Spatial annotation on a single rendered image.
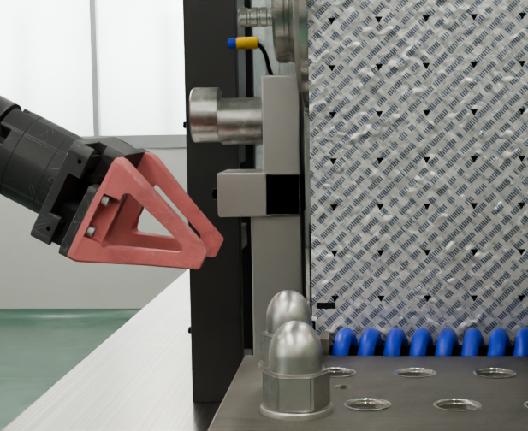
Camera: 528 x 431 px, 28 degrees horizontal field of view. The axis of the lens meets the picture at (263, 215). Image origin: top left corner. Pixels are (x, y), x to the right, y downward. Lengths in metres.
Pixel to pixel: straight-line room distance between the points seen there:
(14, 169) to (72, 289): 5.89
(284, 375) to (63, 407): 0.57
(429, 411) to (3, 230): 6.15
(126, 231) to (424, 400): 0.26
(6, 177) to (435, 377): 0.29
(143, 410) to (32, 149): 0.42
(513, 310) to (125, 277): 5.82
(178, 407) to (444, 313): 0.42
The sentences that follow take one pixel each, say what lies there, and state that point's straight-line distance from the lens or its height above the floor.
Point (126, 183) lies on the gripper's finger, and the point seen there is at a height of 1.14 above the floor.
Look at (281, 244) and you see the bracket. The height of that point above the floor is 1.08.
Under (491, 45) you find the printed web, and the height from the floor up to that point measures 1.22.
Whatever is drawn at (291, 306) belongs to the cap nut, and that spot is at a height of 1.07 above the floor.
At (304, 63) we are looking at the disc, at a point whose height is 1.21.
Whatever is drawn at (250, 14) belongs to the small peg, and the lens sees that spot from 0.77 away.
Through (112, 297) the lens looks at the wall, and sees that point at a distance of 6.51.
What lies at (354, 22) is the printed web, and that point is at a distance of 0.68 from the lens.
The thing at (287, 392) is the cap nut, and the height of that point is 1.04.
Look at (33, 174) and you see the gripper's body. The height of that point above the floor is 1.14.
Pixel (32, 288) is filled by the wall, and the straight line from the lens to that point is 6.63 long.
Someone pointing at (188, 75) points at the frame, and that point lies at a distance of 1.03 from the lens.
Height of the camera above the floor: 1.17
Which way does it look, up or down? 5 degrees down
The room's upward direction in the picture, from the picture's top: 1 degrees counter-clockwise
